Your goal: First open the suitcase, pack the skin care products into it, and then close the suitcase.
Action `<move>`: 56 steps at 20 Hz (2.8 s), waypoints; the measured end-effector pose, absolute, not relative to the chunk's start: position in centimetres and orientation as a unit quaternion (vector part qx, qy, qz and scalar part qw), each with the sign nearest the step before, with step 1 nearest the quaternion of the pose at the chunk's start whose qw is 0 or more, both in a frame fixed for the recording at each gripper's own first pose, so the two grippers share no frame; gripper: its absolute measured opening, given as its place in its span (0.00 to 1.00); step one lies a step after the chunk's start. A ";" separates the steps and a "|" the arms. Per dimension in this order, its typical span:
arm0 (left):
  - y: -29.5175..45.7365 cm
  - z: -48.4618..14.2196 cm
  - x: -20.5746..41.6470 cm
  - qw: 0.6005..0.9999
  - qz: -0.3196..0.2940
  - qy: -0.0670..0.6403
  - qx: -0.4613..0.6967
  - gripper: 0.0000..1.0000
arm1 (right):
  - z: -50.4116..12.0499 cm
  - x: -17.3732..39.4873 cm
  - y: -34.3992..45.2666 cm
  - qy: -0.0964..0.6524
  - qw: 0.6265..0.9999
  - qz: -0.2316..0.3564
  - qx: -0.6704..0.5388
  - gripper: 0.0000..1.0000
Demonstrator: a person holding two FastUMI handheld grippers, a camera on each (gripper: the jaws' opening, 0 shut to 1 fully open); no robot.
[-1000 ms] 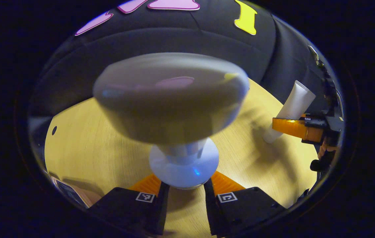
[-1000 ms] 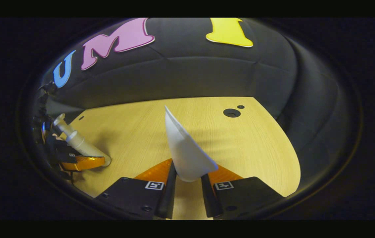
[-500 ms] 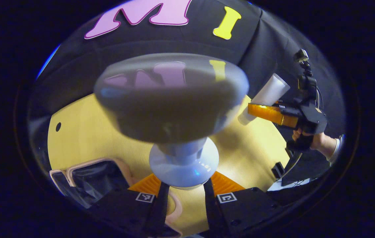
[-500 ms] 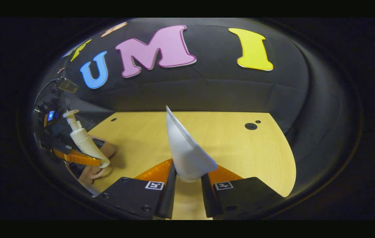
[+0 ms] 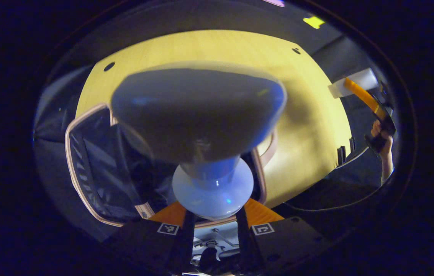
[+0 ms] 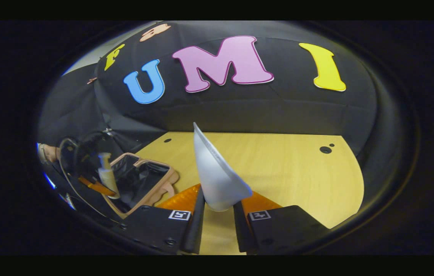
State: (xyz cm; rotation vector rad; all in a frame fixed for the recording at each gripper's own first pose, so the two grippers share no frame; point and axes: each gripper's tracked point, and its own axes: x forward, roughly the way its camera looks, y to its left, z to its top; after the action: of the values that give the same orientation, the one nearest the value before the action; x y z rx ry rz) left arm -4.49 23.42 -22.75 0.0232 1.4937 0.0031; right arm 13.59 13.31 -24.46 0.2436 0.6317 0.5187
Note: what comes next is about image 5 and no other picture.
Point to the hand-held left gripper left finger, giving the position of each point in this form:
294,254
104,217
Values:
186,237

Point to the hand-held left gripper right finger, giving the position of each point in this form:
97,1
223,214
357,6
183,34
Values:
244,241

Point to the pink suitcase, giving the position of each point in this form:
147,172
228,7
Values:
98,172

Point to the black table clamp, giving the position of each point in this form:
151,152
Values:
341,155
351,144

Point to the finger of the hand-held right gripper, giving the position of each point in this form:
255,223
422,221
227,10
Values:
366,99

